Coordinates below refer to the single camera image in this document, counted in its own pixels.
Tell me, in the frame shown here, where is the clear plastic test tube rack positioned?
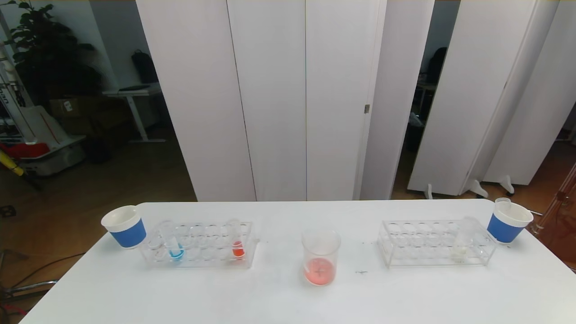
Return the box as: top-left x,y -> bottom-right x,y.
377,219 -> 498,268
139,220 -> 260,270

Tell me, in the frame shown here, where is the clear glass beaker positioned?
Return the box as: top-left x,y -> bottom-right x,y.
301,228 -> 341,286

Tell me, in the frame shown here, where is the brown cardboard box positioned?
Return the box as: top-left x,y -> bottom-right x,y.
49,97 -> 93,121

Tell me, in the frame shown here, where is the black backpack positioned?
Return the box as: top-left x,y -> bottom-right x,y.
131,49 -> 159,84

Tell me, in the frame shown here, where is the red box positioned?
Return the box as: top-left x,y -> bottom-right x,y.
0,142 -> 50,161

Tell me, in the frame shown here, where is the white standing desk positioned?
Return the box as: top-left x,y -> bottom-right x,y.
103,83 -> 166,144

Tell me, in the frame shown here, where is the yellow handled tool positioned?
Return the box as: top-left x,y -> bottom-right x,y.
0,150 -> 25,177

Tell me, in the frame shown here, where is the black office chair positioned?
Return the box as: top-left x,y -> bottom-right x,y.
425,46 -> 449,84

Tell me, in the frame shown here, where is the white machine base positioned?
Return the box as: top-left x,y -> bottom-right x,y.
0,40 -> 87,177

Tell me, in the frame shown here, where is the test tube with blue liquid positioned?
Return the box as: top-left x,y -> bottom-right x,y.
160,220 -> 185,262

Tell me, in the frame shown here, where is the white folding partition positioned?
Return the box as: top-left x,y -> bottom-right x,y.
136,0 -> 435,202
407,0 -> 576,199

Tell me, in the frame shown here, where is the blue white paper cup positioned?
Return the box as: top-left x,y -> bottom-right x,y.
487,201 -> 534,244
101,205 -> 147,249

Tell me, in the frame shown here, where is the metal chair frame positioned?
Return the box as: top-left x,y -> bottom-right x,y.
0,250 -> 59,318

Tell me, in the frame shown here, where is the test tube with pale liquid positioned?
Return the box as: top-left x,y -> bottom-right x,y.
452,216 -> 480,262

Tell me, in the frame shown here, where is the dark green potted plant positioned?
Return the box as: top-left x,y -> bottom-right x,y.
2,0 -> 103,108

